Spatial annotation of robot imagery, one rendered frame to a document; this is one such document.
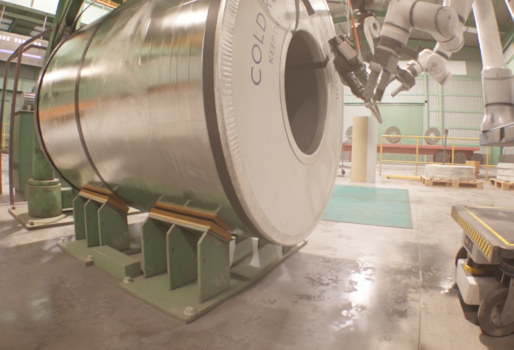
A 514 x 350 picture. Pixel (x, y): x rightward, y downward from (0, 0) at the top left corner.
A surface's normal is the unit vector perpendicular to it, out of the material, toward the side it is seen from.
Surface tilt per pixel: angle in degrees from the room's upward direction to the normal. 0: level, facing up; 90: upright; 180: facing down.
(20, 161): 90
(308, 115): 77
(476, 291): 90
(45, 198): 90
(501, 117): 68
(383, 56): 96
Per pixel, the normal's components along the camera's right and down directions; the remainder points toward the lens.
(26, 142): 0.87, 0.04
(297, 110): -0.48, -0.14
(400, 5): -0.77, -0.03
